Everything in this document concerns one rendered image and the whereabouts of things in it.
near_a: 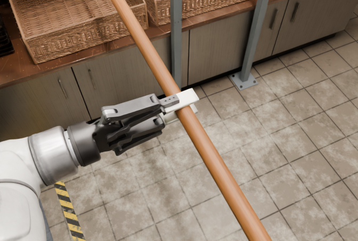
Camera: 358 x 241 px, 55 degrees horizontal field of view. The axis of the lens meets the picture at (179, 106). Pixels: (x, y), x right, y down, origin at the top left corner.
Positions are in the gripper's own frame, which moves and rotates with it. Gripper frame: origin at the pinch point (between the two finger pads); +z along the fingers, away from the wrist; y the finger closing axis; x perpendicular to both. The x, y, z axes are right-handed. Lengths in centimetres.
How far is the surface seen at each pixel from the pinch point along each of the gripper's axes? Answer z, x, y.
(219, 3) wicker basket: 65, -86, 58
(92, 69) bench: -6, -83, 71
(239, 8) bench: 75, -82, 61
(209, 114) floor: 52, -63, 119
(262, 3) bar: 83, -76, 57
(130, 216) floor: -14, -26, 119
